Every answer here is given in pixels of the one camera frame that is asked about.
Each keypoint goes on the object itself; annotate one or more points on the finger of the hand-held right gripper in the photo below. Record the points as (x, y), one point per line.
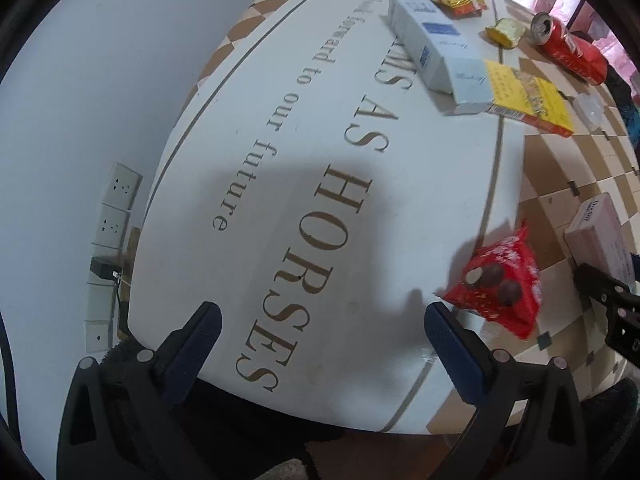
(612, 290)

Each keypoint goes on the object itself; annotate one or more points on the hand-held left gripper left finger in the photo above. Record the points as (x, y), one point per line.
(192, 360)

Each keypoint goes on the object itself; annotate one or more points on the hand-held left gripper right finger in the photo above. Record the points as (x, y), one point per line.
(452, 355)

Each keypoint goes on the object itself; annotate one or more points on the pink white box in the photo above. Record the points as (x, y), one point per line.
(600, 235)

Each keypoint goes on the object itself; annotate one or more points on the red chocolate snack packet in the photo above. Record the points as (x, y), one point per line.
(495, 280)

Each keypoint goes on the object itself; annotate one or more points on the clear plastic piece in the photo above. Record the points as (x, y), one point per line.
(591, 110)

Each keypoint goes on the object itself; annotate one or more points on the yellow box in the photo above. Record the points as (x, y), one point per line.
(530, 95)

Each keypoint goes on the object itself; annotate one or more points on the red soda can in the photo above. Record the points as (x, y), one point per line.
(570, 47)

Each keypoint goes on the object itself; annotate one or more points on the white blue carton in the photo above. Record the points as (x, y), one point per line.
(470, 85)
(417, 35)

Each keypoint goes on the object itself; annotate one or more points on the black fluffy pants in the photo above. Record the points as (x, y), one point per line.
(250, 430)

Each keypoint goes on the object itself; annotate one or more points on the black charger plug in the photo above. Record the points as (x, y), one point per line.
(104, 267)

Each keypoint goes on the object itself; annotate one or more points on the blue jacket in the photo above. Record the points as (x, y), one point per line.
(634, 127)

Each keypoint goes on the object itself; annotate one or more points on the checkered printed tablecloth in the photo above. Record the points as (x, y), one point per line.
(310, 210)

